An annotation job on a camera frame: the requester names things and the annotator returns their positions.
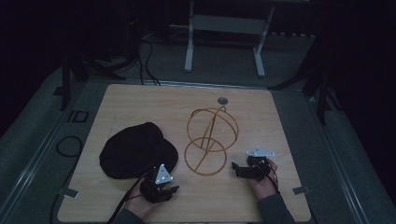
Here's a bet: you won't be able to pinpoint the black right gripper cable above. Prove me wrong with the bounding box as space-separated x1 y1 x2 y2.
263 157 281 194

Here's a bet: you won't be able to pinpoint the person's right hand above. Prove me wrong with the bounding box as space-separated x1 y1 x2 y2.
248 157 280 201

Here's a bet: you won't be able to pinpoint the black cloth hat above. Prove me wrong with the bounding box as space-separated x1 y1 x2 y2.
98 121 179 180

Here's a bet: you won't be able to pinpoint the white metal desk frame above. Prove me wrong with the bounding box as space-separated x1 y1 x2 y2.
184 0 276 78

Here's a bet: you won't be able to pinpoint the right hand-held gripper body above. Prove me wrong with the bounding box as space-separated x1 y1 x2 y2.
246 146 277 183

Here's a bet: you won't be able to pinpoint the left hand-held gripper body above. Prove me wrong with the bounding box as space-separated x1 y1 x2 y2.
138 163 175 204

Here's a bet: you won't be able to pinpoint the person's left hand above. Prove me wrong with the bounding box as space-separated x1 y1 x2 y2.
123 189 159 220

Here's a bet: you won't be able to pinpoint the gold wire hat stand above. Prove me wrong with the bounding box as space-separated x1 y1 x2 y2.
183 105 240 177

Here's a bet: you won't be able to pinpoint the black floor cables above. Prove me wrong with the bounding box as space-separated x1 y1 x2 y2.
136 34 163 87

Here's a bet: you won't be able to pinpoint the grey tape strip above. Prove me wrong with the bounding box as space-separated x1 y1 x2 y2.
56 187 80 199
291 186 311 196

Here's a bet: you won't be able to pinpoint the black tripod stand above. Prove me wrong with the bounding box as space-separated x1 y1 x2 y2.
52 46 141 112
267 55 344 126

